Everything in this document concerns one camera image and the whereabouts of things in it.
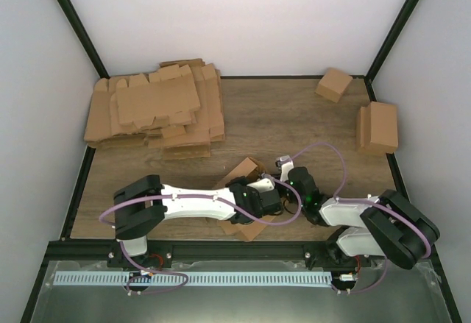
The brown cardboard box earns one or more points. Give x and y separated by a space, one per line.
257 209

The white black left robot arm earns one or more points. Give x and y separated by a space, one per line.
141 206

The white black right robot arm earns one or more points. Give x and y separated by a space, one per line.
386 225

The small folded cardboard box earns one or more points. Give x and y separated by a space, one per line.
333 84

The large folded cardboard box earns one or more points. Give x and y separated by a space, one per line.
376 129

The stack of flat cardboard blanks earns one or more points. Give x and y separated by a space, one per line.
177 109

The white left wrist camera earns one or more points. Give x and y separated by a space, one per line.
263 185

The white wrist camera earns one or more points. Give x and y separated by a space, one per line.
284 164
263 185

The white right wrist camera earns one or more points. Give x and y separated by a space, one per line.
284 164

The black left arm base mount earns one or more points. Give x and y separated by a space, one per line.
154 258

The light blue slotted cable duct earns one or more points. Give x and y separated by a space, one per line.
199 278

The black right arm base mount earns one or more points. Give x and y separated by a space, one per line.
327 255

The black aluminium frame rail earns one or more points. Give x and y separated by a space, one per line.
185 251

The black left corner frame post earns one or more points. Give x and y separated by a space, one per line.
80 31

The black corner frame post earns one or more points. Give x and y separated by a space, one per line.
80 31
397 27

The black right corner frame post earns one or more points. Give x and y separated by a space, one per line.
397 27

